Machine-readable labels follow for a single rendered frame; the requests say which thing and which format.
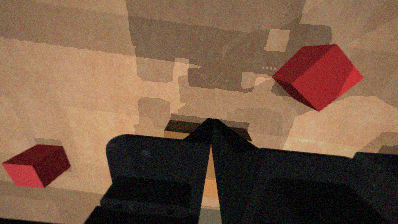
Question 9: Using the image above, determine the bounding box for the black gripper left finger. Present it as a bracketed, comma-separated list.
[106, 118, 214, 222]

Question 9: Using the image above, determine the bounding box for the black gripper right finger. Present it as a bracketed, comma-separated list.
[211, 119, 365, 224]

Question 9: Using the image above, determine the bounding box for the red block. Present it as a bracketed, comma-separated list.
[272, 44, 363, 112]
[1, 144, 71, 188]

